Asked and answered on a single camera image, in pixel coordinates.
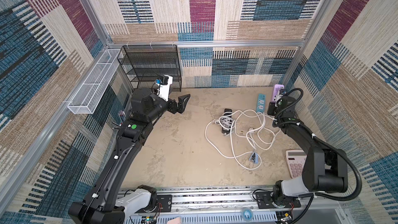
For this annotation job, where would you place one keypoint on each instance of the aluminium front rail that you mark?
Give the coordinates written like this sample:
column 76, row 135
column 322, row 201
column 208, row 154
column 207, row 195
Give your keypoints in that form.
column 223, row 205

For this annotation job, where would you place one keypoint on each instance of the black power strip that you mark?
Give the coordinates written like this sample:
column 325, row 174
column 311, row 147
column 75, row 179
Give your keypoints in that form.
column 226, row 121

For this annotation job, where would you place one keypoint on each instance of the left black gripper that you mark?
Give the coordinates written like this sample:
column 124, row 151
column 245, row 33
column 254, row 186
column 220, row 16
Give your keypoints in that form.
column 181, row 106

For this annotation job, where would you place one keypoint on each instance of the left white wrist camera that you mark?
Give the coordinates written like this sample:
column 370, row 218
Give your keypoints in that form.
column 164, row 82

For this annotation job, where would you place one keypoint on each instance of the purple power strip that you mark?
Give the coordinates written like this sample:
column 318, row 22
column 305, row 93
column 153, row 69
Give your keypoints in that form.
column 276, row 89

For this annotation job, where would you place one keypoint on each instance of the blue binder clip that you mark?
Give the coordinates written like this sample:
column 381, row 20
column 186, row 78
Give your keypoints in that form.
column 254, row 158

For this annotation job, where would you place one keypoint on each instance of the black wire shelf rack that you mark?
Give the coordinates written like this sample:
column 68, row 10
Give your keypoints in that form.
column 143, row 64

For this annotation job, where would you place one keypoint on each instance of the blue round sticker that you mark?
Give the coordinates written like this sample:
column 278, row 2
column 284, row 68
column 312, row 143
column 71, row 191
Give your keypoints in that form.
column 247, row 215

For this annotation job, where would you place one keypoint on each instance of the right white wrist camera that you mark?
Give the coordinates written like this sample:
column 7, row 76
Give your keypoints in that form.
column 279, row 95

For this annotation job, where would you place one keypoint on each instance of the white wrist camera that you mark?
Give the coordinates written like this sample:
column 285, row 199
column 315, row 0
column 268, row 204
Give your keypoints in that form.
column 279, row 95
column 164, row 82

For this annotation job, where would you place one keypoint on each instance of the pens in red cup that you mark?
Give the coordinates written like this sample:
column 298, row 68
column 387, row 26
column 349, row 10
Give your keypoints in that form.
column 121, row 116

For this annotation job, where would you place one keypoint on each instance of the pink white calculator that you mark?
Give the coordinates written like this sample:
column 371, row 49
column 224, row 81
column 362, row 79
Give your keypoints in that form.
column 295, row 160

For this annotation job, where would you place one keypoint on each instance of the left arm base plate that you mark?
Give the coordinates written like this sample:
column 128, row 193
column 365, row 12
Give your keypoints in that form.
column 163, row 205

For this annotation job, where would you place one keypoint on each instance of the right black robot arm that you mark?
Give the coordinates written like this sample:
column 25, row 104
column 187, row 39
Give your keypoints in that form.
column 324, row 169

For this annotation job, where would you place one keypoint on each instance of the teal power strip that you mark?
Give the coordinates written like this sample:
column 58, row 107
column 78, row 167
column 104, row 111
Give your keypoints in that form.
column 261, row 101

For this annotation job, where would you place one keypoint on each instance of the white mesh wall basket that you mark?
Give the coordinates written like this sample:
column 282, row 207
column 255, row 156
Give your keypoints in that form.
column 89, row 94

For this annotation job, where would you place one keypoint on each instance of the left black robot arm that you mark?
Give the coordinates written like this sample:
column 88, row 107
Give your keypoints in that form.
column 101, row 205

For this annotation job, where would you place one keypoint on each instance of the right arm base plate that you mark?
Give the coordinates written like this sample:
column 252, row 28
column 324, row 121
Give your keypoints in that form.
column 265, row 201

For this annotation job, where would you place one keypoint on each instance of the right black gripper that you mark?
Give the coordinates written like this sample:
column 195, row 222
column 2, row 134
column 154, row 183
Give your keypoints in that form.
column 273, row 109

